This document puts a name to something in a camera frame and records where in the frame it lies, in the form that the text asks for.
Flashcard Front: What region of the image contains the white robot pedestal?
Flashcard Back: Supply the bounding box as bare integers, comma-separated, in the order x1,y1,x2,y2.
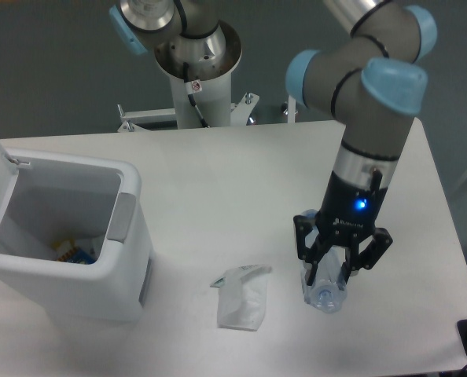
154,20,242,108

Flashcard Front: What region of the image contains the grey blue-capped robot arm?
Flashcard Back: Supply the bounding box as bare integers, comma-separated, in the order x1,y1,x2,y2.
109,1,437,285

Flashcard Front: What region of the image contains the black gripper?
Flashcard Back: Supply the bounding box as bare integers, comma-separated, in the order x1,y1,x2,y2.
293,170,393,286

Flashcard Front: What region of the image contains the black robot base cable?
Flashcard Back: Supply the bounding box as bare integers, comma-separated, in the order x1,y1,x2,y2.
182,61,211,129

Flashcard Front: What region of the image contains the white metal base frame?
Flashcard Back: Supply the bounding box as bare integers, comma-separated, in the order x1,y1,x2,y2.
117,92,259,133

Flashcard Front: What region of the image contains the clear plastic water bottle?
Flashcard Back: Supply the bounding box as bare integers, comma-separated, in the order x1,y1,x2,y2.
298,209,350,315

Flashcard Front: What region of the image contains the colourful trash inside can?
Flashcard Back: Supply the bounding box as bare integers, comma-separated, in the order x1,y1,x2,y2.
52,239,98,265

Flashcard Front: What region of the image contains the white trash can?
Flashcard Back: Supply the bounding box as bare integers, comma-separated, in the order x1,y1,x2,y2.
0,149,153,321

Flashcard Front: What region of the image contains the white plastic wrapper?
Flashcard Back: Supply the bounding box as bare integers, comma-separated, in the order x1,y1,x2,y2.
210,264,272,331

